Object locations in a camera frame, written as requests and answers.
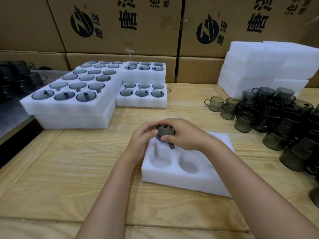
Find dark mugs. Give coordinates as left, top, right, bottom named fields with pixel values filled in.
left=0, top=60, right=48, bottom=97

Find person's right hand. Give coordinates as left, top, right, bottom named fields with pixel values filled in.
left=157, top=118, right=222, bottom=153

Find stainless steel table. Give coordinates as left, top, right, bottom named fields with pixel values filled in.
left=0, top=70, right=70, bottom=140

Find stack of white foam trays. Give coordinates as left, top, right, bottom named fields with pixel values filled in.
left=217, top=41, right=319, bottom=100

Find person's left forearm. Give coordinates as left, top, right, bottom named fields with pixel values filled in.
left=74, top=156, right=140, bottom=239

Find person's right forearm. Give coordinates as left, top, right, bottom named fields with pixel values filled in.
left=199, top=136, right=319, bottom=239

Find person's left hand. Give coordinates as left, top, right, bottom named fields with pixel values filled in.
left=124, top=121, right=160, bottom=168

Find pile of smoky glass mugs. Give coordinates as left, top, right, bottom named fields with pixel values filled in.
left=204, top=86, right=319, bottom=207

